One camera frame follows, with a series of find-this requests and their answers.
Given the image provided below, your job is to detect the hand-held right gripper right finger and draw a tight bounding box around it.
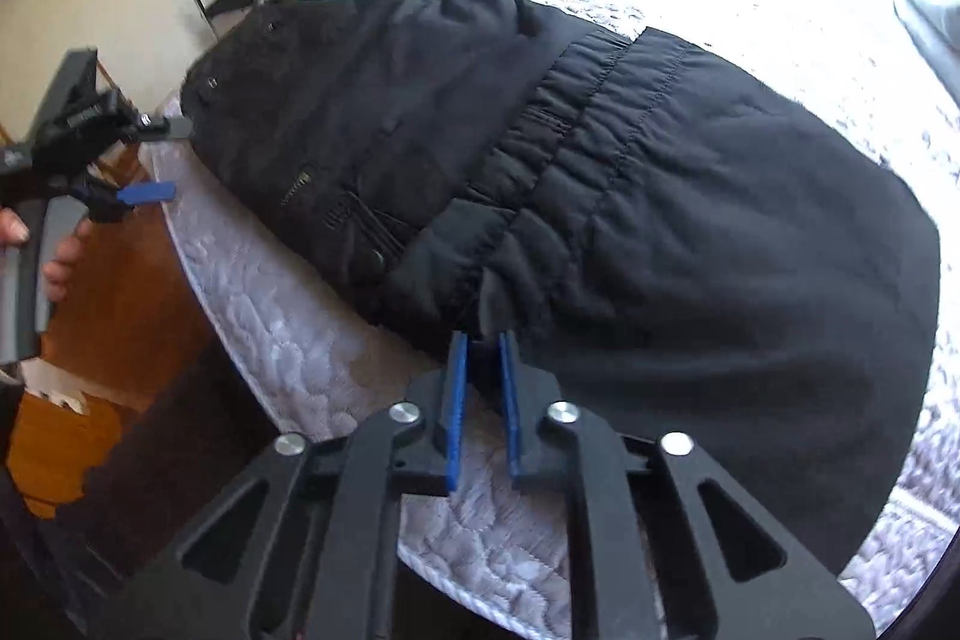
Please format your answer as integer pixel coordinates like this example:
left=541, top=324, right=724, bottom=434
left=498, top=329, right=878, bottom=640

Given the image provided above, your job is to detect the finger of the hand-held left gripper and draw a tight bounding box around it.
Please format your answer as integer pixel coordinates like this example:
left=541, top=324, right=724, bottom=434
left=135, top=113, right=196, bottom=143
left=116, top=181, right=179, bottom=211

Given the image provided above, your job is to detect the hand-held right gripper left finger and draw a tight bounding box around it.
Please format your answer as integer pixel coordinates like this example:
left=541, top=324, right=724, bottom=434
left=97, top=331, right=472, bottom=640

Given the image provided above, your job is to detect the black jacket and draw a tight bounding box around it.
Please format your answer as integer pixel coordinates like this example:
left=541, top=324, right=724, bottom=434
left=180, top=0, right=942, bottom=573

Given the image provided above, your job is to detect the person's left hand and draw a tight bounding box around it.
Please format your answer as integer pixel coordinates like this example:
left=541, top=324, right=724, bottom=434
left=0, top=209, right=95, bottom=304

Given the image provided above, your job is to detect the white quilted mattress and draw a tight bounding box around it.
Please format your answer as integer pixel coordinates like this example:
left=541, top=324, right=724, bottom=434
left=139, top=0, right=960, bottom=622

